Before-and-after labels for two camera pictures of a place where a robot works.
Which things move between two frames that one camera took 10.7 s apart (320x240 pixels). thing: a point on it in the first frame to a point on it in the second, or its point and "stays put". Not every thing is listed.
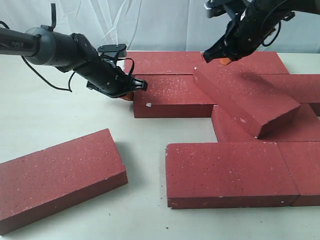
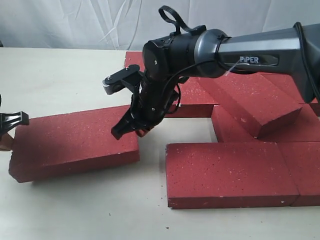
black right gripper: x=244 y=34 to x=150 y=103
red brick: x=225 y=175 stays put
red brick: x=38 y=184 to x=68 y=143
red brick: x=303 y=160 stays put
